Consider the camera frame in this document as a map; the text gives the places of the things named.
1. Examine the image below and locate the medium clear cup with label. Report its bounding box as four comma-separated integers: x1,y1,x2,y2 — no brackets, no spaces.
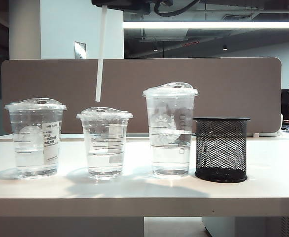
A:
8,108,63,180

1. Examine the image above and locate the black mesh pen holder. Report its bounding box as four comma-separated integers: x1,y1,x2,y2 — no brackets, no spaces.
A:
192,117,251,184

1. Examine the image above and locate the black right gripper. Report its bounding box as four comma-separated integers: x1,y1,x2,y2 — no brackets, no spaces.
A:
91,0,151,11

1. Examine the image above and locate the tall clear cup with logo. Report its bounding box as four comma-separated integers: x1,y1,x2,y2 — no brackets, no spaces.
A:
145,95,196,178

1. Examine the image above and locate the silver wall sign plaque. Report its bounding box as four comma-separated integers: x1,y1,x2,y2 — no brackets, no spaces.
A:
73,41,87,60

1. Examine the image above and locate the clear lid of medium cup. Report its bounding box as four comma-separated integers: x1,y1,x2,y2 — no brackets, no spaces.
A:
4,98,68,112

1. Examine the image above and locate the white drinking straw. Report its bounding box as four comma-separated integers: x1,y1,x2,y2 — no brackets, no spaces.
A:
95,5,108,103

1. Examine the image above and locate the clear lid of small cup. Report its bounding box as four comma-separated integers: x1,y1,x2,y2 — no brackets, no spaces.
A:
75,106,134,122

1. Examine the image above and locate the brown desk partition panel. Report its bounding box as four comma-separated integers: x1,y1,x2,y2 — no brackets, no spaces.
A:
0,57,283,135

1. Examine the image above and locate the long ceiling light strip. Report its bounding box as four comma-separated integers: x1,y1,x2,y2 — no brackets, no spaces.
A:
122,21,289,30

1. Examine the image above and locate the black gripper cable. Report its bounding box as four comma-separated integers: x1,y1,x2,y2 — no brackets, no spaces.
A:
153,0,201,17

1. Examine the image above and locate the clear lid of tall cup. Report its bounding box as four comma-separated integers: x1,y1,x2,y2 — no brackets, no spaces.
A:
142,82,199,98

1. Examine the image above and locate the dark background monitor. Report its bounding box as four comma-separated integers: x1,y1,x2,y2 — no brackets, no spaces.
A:
281,89,289,119

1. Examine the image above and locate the small clear plastic cup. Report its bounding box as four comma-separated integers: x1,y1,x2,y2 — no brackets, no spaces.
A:
81,119,128,180

